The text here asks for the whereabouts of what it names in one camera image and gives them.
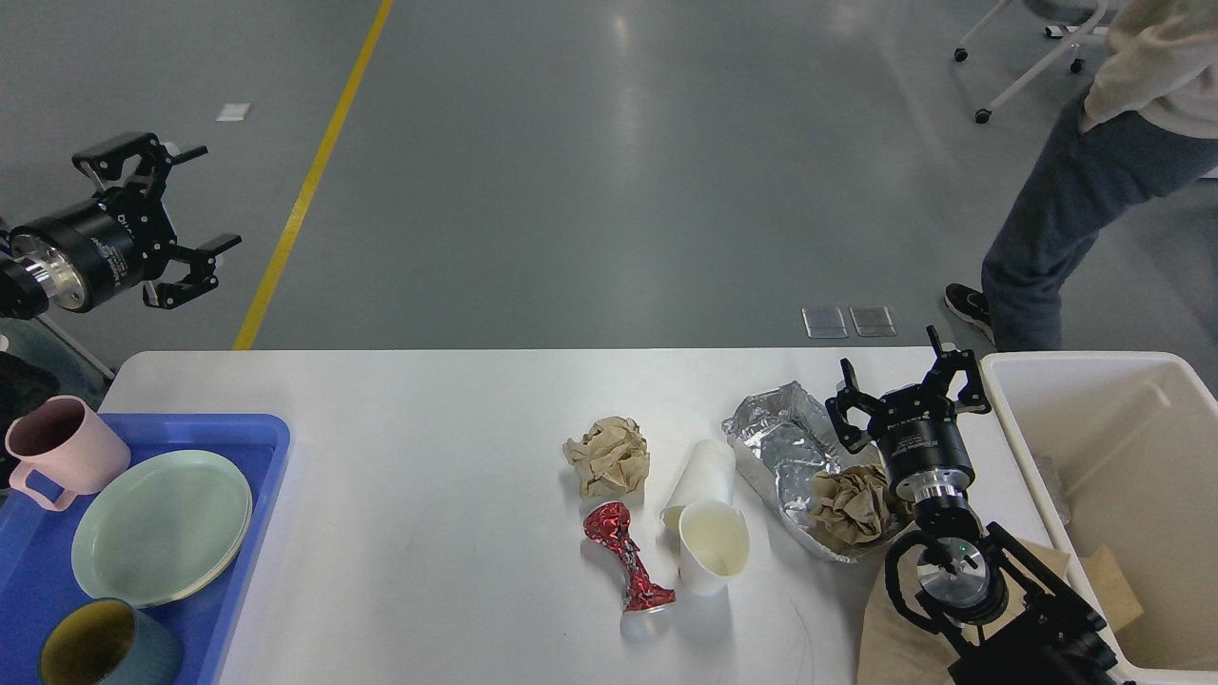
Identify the floor outlet cover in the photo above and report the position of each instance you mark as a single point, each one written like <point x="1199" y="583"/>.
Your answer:
<point x="873" y="321"/>
<point x="825" y="323"/>

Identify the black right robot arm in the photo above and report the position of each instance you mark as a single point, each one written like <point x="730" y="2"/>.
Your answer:
<point x="1055" y="640"/>

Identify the aluminium foil tray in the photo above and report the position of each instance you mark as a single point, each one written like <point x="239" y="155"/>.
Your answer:
<point x="782" y="439"/>

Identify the light green plate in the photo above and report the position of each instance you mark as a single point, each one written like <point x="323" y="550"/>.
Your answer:
<point x="113" y="549"/>

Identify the brown paper bag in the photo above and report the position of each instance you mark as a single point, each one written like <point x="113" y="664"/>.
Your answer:
<point x="893" y="651"/>

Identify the white plastic bin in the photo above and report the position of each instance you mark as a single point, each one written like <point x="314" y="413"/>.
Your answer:
<point x="1118" y="449"/>

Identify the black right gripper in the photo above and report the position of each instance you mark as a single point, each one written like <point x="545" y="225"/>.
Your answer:
<point x="921" y="442"/>

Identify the person in jeans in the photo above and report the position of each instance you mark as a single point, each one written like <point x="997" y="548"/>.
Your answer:
<point x="38" y="365"/>

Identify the upright white paper cup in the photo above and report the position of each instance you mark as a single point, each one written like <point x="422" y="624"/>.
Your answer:
<point x="714" y="542"/>

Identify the cardboard piece in bin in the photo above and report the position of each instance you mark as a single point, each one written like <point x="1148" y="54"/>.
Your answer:
<point x="1120" y="604"/>

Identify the lying white paper cup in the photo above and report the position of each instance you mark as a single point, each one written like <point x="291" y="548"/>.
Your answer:
<point x="708" y="475"/>

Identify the crumpled brown paper ball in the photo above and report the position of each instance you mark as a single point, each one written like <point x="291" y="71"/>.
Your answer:
<point x="611" y="459"/>

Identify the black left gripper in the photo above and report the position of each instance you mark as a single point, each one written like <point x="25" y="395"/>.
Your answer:
<point x="81" y="257"/>

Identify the dark teal mug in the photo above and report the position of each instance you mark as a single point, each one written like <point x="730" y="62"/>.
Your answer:
<point x="107" y="641"/>

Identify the right floor outlet cover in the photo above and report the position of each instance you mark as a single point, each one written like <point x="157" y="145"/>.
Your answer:
<point x="873" y="321"/>

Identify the pink mug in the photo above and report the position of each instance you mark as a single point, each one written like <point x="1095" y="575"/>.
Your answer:
<point x="66" y="442"/>

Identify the crushed red can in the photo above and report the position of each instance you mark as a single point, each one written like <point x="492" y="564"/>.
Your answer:
<point x="608" y="525"/>

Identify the person in beige hoodie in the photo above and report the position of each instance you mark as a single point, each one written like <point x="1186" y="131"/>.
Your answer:
<point x="1144" y="128"/>

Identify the brown paper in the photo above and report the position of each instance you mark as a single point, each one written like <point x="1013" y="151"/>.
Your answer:
<point x="855" y="505"/>

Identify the left floor outlet cover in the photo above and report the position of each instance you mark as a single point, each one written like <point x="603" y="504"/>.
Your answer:
<point x="825" y="323"/>

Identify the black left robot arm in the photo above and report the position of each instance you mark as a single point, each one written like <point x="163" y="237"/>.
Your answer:
<point x="121" y="237"/>

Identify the pink plate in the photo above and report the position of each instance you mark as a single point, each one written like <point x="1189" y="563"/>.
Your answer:
<point x="201" y="544"/>

